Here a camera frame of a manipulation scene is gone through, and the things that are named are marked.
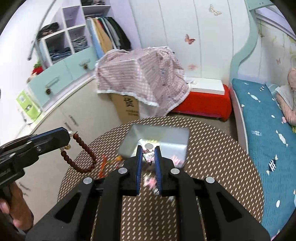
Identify dark red bead bracelet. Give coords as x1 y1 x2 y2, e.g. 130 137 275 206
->
60 131 98 174

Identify pink cartoon keychain charm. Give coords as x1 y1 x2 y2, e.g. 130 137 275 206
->
142 143 155 165

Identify person's left hand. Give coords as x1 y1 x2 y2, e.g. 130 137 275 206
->
1 182 34 231

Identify green paper box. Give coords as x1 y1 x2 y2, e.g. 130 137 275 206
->
16 90 42 121

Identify dark metal tin box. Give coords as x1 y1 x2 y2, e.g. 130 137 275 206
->
118 124 190 168

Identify brown cardboard box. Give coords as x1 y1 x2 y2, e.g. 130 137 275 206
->
110 93 139 123

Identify white and teal wardrobe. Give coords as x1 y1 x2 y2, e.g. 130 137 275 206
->
14 0 144 140

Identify red storage stool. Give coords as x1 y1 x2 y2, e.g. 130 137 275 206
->
171 85 232 121

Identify white flat box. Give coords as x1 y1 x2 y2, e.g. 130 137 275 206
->
185 77 225 95

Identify teal candy print bedsheet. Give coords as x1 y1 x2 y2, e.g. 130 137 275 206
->
232 79 295 237

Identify pink checkered cloth cover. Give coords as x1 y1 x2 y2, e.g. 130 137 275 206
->
94 46 190 118

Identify hanging clothes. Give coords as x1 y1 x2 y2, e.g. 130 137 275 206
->
86 16 132 59

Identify pink quilted jacket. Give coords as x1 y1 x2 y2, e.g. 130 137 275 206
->
275 68 296 126

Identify teal bed frame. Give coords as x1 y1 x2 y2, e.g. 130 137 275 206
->
230 1 295 151

